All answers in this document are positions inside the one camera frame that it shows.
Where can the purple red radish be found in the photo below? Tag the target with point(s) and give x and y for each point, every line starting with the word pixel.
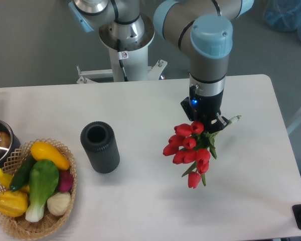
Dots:
pixel 65 181

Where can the green bok choy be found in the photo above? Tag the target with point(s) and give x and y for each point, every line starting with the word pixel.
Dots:
pixel 44 177

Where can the blue plastic bag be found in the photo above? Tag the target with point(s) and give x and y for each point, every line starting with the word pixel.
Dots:
pixel 283 16

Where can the small yellow pumpkin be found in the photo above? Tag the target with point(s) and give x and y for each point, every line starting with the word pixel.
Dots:
pixel 13 204

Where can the yellow gourd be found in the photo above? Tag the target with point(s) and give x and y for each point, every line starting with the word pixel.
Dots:
pixel 5 180

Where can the dark grey ribbed vase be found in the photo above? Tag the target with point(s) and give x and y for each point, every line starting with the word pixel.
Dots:
pixel 99 143

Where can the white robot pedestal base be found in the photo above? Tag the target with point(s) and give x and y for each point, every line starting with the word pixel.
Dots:
pixel 128 52

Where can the white garlic bulb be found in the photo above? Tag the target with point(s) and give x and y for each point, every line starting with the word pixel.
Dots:
pixel 58 203

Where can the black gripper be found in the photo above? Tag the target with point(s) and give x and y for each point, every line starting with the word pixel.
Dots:
pixel 205 109

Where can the red tulip bouquet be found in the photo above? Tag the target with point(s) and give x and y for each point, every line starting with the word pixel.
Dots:
pixel 192 144

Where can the yellow squash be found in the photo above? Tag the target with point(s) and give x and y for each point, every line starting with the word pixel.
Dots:
pixel 45 151

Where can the dark green cucumber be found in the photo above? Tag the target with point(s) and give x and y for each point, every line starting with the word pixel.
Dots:
pixel 22 175

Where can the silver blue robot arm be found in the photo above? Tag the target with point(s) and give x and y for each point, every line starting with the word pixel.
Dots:
pixel 202 30

